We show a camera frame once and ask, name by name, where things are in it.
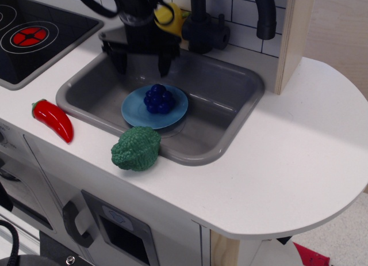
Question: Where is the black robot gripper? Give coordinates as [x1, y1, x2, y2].
[99, 12, 181, 77]

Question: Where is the blue toy blueberries cluster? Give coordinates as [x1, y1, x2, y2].
[144, 84, 176, 114]

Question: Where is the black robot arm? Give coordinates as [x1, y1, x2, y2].
[80, 0, 181, 77]

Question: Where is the light blue toy plate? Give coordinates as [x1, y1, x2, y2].
[121, 85, 188, 130]

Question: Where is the grey plastic sink basin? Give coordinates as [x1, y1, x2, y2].
[56, 50, 265, 166]

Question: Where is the yellow toy bell pepper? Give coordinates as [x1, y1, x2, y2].
[155, 2, 190, 37]

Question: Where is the black toy faucet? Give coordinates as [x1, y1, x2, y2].
[182, 0, 277, 54]

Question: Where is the green toy broccoli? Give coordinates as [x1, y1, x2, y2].
[111, 127, 161, 171]

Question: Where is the black toy stovetop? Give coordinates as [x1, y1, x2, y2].
[1, 0, 103, 90]

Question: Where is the red toy chili pepper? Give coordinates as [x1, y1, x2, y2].
[32, 99, 74, 143]

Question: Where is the grey dishwasher door panel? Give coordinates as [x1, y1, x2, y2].
[81, 190, 160, 265]

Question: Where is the red cloth on floor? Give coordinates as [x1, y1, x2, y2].
[294, 243, 330, 266]

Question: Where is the light wooden side post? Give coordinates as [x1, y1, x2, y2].
[274, 0, 315, 94]

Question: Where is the grey oven door handle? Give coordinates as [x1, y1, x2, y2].
[62, 201, 94, 248]

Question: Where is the black braided cable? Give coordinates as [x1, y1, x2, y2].
[0, 219, 20, 266]

